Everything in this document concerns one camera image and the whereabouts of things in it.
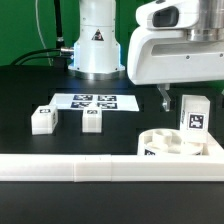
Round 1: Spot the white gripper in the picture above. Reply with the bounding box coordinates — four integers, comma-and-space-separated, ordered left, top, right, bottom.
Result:
127, 0, 224, 112

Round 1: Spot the white round stool seat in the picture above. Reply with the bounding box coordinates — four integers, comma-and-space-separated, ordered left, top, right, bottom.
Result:
137, 129, 204, 156

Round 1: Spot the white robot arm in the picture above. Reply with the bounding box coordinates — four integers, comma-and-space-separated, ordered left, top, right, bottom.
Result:
69, 0, 224, 93

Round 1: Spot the white L-shaped fence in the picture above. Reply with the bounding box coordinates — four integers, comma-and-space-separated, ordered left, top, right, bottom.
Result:
0, 137, 224, 182

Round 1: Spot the white marker sheet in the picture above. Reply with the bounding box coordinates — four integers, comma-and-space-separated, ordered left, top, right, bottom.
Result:
50, 93, 139, 112

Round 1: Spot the black cable bundle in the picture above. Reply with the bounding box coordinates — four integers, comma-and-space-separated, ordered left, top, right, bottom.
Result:
10, 46, 75, 67

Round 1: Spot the thin white cable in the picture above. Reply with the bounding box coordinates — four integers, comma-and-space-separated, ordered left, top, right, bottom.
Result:
35, 0, 54, 67

